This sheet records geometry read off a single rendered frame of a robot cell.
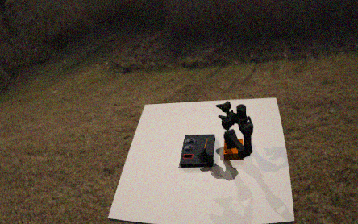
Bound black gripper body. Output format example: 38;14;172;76
222;101;237;124

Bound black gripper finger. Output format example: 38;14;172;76
216;103;225;111
218;115;227;120

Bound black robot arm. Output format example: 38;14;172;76
222;104;254;159

